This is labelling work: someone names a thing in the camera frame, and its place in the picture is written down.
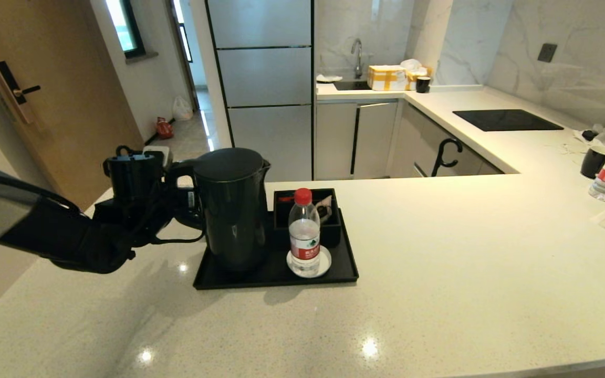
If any black electric kettle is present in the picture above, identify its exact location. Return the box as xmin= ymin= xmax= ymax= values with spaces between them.
xmin=166 ymin=148 xmax=272 ymax=271

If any clear water bottle green logo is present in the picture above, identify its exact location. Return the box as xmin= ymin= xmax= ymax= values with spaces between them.
xmin=288 ymin=188 xmax=321 ymax=276

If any black compartment organizer box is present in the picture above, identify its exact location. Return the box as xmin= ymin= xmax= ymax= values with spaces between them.
xmin=273 ymin=188 xmax=341 ymax=250

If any white plastic bag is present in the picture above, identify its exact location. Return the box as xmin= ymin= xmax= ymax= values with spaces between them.
xmin=173 ymin=95 xmax=195 ymax=121

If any black rectangular serving tray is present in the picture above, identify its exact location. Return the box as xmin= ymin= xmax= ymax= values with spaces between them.
xmin=193 ymin=208 xmax=359 ymax=290

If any brown wooden door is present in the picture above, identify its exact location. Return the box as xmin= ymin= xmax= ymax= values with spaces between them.
xmin=0 ymin=0 xmax=144 ymax=211

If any silver refrigerator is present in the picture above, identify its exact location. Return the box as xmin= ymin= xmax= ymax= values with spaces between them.
xmin=205 ymin=0 xmax=316 ymax=182

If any black framed window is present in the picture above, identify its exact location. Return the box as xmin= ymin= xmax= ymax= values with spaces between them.
xmin=105 ymin=0 xmax=147 ymax=59

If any grey sink cabinet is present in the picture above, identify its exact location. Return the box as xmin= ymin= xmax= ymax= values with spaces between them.
xmin=316 ymin=100 xmax=403 ymax=181

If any dark kitchen sink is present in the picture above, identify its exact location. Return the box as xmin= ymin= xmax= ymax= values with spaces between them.
xmin=333 ymin=79 xmax=372 ymax=91

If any chrome kitchen faucet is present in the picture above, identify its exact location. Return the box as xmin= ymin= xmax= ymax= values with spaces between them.
xmin=351 ymin=39 xmax=364 ymax=79

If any cardboard box yellow tape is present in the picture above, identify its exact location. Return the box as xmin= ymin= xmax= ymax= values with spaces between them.
xmin=367 ymin=65 xmax=408 ymax=92

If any grey drawer cabinet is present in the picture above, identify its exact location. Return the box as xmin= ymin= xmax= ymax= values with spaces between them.
xmin=389 ymin=101 xmax=504 ymax=179

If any small yellow taped box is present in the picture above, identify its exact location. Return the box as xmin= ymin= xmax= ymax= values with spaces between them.
xmin=406 ymin=67 xmax=433 ymax=91

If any black induction cooktop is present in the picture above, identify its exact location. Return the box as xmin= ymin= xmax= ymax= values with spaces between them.
xmin=452 ymin=109 xmax=564 ymax=132

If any black mug white inside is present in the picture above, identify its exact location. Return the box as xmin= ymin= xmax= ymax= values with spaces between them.
xmin=579 ymin=145 xmax=605 ymax=180

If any crumpled white plastic wrap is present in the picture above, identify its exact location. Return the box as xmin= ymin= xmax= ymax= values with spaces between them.
xmin=573 ymin=123 xmax=605 ymax=147

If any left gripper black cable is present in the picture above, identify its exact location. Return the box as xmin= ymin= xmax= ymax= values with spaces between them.
xmin=148 ymin=226 xmax=206 ymax=245

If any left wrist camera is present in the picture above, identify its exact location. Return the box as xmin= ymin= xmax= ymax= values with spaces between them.
xmin=103 ymin=145 xmax=173 ymax=203

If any black door lock handle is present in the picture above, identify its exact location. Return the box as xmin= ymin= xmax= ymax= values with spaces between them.
xmin=0 ymin=61 xmax=41 ymax=125

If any black hook handle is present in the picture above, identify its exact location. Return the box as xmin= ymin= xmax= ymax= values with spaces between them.
xmin=431 ymin=138 xmax=463 ymax=178

